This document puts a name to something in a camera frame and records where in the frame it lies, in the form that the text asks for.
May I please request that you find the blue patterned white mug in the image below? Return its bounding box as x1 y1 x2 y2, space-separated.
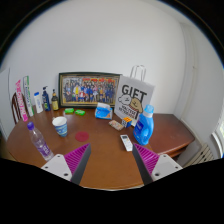
51 116 69 138

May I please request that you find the flat round red coaster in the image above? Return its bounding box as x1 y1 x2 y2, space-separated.
74 130 90 143

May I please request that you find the white and green long box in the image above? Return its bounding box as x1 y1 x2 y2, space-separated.
22 75 35 118

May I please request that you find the pink long box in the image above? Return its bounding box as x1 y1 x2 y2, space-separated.
15 79 30 123

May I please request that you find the colourful puzzle cube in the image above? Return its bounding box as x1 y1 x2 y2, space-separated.
121 116 133 129

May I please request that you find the blue detergent bottle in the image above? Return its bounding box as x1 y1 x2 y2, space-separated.
133 104 155 146

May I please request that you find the white radiator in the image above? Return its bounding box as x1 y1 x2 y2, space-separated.
183 143 216 168

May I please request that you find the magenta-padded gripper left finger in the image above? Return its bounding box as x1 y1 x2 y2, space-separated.
41 143 92 185

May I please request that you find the small patterned snack packet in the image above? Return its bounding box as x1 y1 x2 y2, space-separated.
108 119 125 131

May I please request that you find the dark yellow-labelled bottle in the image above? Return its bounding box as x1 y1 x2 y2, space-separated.
50 88 60 112

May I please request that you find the blue tissue pack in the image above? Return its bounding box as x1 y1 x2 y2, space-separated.
94 102 114 120

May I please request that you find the white lotion bottle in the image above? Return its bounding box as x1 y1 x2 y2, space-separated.
33 91 44 114

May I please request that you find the white paper gift bag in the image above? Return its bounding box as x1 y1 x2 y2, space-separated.
113 64 156 127

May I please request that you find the framed group photo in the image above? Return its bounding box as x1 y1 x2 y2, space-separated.
58 71 122 109

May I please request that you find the dark blue pump bottle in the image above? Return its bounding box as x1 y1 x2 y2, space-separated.
41 86 52 112

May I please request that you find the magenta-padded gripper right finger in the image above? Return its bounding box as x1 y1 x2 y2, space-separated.
132 143 183 185

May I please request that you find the clear purple-capped water bottle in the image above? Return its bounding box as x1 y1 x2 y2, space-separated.
26 121 55 162

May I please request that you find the white remote control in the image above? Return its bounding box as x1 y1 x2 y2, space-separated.
119 134 134 152

